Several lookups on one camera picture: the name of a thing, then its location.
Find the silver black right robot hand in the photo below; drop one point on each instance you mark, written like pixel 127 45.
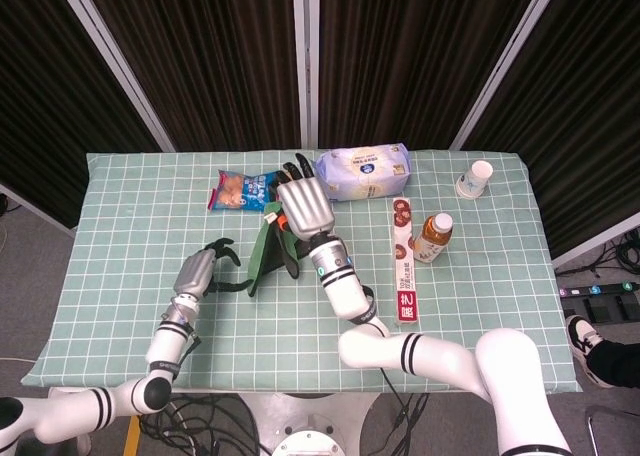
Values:
pixel 305 206

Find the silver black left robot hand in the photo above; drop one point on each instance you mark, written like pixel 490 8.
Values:
pixel 195 273

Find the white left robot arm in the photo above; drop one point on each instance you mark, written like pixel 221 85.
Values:
pixel 165 343

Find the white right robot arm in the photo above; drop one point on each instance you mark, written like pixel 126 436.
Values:
pixel 350 296

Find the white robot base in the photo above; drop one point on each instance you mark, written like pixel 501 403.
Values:
pixel 310 421

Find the blue snack bag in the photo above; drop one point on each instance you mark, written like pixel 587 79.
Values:
pixel 240 191

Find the lavender tissue pack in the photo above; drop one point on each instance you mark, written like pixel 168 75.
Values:
pixel 365 173

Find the green checked tablecloth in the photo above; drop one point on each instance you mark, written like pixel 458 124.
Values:
pixel 125 226

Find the long white cling film box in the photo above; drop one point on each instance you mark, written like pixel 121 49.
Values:
pixel 406 276

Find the tea bottle white cap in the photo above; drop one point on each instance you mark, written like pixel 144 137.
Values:
pixel 432 241

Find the white paper cup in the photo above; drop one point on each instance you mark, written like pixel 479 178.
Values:
pixel 472 180

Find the black trouser leg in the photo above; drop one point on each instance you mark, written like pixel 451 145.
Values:
pixel 617 361

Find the white partition post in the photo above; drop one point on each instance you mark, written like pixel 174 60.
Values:
pixel 306 61
pixel 115 61
pixel 510 61

